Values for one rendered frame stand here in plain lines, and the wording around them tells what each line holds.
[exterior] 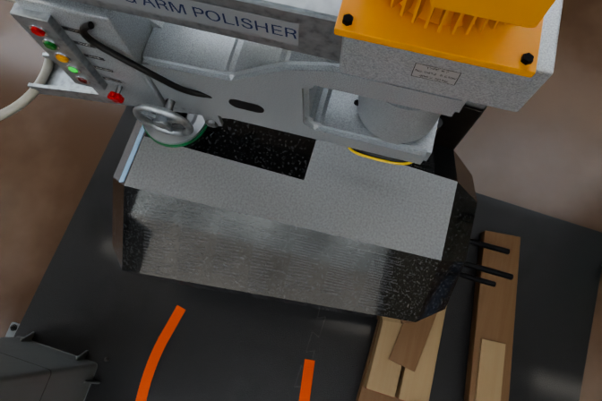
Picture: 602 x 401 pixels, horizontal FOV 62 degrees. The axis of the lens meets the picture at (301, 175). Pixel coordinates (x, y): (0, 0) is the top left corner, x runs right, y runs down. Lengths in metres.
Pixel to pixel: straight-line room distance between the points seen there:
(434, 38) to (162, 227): 1.18
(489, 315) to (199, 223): 1.34
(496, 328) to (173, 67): 1.77
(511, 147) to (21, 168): 2.42
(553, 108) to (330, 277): 1.65
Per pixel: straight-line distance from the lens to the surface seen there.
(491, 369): 2.37
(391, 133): 1.12
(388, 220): 1.56
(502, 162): 2.65
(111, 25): 1.04
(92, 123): 2.78
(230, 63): 1.08
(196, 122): 1.65
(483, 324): 2.38
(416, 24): 0.75
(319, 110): 1.18
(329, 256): 1.58
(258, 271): 1.67
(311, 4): 0.79
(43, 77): 1.81
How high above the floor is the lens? 2.35
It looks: 73 degrees down
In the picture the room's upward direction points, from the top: 3 degrees counter-clockwise
